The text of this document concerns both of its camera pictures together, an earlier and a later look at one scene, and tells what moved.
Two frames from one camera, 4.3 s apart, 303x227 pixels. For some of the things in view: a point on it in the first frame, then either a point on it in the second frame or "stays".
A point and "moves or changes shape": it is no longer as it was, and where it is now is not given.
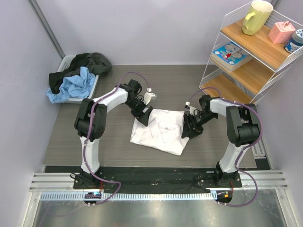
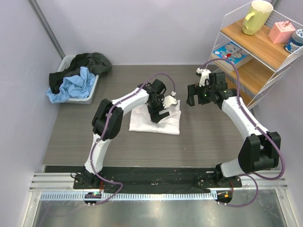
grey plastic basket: (64, 65) stays
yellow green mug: (254, 21) stays
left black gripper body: (137, 107) → (156, 106)
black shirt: (97, 63) stays
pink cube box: (281, 32) stays
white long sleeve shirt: (164, 132) moves or changes shape
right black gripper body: (197, 121) → (204, 94)
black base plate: (157, 179) stays
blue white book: (231, 56) stays
